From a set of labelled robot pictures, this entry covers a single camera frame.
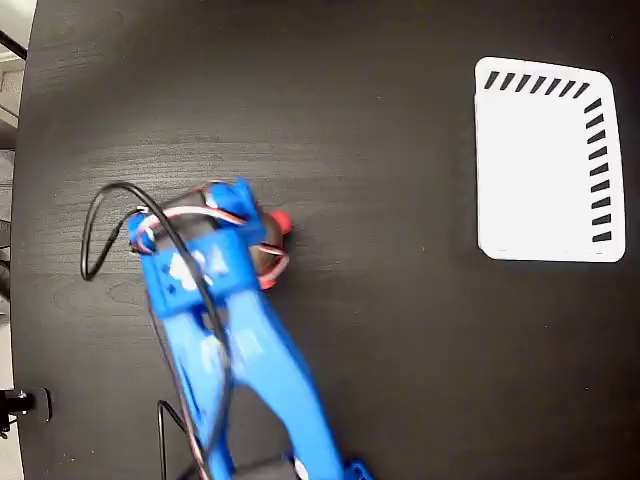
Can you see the red turtle toy gold shell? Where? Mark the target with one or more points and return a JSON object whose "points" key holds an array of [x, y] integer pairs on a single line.
{"points": [[281, 221]]}

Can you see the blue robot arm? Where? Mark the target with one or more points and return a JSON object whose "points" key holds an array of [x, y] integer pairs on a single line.
{"points": [[250, 350]]}

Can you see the white plastic tray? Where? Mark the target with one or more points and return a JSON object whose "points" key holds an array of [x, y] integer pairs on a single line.
{"points": [[540, 170]]}

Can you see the black table clamp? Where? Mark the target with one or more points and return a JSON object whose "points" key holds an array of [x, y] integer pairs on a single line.
{"points": [[35, 402]]}

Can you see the black metal rod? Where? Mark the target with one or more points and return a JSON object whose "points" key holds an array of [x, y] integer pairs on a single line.
{"points": [[12, 45]]}

